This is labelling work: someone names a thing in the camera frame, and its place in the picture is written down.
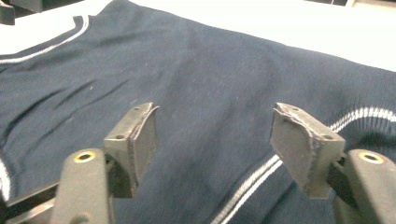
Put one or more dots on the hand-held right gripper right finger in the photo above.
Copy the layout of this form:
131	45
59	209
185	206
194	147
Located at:
305	149

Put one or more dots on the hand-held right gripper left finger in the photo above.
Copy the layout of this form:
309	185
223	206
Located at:
134	149

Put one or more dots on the navy knitted vest white trim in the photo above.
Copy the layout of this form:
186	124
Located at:
199	102

